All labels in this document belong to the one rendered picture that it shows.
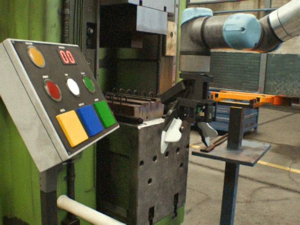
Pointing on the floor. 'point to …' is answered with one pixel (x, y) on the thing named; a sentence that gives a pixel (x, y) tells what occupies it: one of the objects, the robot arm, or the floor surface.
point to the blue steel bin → (221, 111)
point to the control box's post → (48, 196)
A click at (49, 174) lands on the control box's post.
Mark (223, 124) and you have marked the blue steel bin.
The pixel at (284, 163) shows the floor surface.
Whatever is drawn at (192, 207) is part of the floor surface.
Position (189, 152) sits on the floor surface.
